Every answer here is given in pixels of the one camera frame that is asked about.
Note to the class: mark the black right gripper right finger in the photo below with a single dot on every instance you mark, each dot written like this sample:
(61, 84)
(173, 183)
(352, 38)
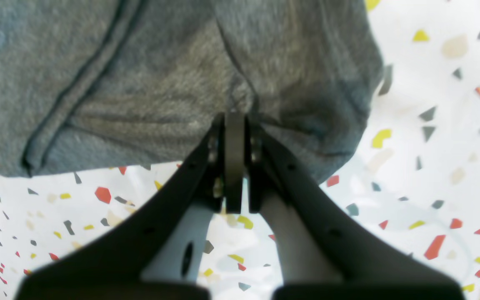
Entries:
(324, 254)

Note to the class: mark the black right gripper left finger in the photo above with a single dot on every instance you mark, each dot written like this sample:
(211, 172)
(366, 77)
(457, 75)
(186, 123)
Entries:
(155, 253)

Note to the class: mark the grey t-shirt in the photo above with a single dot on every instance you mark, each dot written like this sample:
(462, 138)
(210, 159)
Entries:
(88, 84)

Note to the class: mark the terrazzo pattern tablecloth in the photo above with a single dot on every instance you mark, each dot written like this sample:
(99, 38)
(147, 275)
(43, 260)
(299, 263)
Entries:
(413, 181)

